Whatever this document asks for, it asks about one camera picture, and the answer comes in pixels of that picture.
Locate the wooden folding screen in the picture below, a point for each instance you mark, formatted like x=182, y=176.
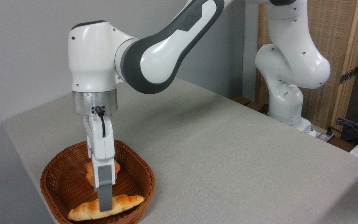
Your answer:
x=332, y=31

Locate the long twisted bread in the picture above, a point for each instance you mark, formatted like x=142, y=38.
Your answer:
x=126, y=201

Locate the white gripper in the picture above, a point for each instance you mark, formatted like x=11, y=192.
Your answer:
x=99, y=146

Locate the round bread roll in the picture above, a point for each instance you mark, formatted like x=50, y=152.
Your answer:
x=89, y=175

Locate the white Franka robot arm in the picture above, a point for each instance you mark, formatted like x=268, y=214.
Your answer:
x=166, y=56

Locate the brown wicker basket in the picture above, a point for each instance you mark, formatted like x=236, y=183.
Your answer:
x=64, y=174

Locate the metal screen hinge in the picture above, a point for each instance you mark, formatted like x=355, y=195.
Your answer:
x=349, y=75

